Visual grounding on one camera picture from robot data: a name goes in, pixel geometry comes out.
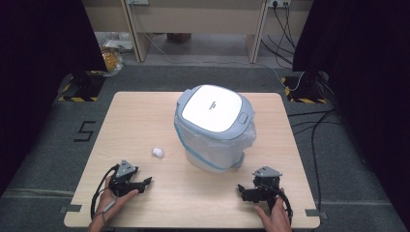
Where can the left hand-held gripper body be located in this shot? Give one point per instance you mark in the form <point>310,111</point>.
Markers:
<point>124,174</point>

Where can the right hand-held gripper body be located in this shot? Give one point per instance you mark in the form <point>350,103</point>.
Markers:
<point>268,180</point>

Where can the white paper ball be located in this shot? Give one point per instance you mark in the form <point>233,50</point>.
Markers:
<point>158,152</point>

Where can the white and grey lidded trash bin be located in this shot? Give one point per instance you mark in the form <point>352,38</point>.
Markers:
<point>211,108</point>

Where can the person's left hand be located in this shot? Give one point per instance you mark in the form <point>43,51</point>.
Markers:
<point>111,203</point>

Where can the person's right hand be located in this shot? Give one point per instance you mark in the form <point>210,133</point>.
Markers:
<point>277,216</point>

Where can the white plastic bin liner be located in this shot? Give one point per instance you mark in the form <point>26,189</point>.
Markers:
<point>219,149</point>

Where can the grey tape strip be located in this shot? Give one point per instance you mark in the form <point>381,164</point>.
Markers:
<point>71,208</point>
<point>315,213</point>

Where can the black stand base, hazard tape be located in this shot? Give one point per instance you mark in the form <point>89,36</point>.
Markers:
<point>304,88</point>
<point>82,87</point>

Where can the yellow plastic bag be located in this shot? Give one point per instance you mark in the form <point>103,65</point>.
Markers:
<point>112,60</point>

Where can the dark curtain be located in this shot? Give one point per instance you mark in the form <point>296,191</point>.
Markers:
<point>364,80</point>
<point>38,80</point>

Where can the white flat packet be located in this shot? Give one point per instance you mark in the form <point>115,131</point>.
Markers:
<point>118,44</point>

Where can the beige wooden desk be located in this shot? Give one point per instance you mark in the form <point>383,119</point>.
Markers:
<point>199,16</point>

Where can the white wall power socket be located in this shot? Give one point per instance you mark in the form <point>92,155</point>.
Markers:
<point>279,3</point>

